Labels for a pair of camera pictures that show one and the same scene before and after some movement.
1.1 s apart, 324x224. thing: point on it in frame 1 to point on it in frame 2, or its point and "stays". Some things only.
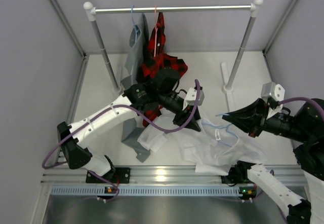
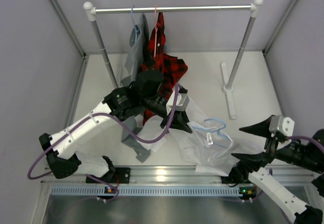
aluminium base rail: (66, 175) stays
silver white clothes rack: (228, 87) stays
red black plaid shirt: (155, 60) stays
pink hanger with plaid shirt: (155, 30) stays
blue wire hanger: (227, 125) to (217, 130)
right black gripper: (252, 118) to (254, 160)
